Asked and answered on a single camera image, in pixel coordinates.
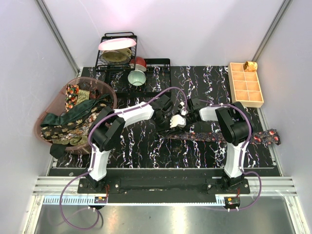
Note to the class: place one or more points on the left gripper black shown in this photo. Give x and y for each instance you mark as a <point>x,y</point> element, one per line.
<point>165,130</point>

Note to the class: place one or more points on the dark floral red-dotted tie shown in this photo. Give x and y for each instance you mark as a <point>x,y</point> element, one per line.
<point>260,138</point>

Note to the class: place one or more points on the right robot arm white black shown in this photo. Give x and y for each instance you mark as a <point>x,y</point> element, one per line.
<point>236,129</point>

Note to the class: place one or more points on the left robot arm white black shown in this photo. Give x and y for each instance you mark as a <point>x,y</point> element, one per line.
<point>106,130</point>

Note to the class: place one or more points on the wooden compartment box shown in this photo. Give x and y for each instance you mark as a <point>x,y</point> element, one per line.
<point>244,86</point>

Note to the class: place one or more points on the pale green ceramic bowl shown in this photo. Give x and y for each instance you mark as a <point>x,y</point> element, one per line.
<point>136,78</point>

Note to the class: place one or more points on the red bowl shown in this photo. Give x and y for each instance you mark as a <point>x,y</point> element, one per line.
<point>138,63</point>

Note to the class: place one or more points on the rolled beige tie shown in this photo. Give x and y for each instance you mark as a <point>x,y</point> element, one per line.
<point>250,66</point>

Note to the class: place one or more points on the olive gold patterned tie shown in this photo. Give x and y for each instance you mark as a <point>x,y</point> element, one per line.
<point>82,96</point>

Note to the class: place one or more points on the olive yellow plate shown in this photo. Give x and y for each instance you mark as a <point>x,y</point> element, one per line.
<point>116,56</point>

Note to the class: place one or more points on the colourful cartoon pattern tie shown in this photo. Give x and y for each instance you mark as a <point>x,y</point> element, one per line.
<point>71,96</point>

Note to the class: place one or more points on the pink plate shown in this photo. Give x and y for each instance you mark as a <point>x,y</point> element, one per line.
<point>116,44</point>

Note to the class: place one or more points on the dark green tie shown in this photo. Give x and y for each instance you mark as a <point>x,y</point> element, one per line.
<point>70,114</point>

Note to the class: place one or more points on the brown translucent plastic basin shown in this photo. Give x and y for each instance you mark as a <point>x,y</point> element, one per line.
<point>57,105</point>

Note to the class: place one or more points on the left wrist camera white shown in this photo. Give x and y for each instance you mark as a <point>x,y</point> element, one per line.
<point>177,121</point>

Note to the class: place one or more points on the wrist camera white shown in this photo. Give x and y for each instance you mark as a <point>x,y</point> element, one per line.
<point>177,121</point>
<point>182,109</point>

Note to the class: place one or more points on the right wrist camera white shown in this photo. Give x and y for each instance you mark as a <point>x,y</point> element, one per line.
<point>182,109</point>

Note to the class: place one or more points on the black wire dish rack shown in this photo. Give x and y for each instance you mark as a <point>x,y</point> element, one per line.
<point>158,76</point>

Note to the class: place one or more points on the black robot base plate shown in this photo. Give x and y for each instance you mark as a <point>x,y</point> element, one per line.
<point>171,196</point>

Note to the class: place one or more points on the aluminium frame rail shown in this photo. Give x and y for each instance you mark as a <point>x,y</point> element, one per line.
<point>269,186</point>

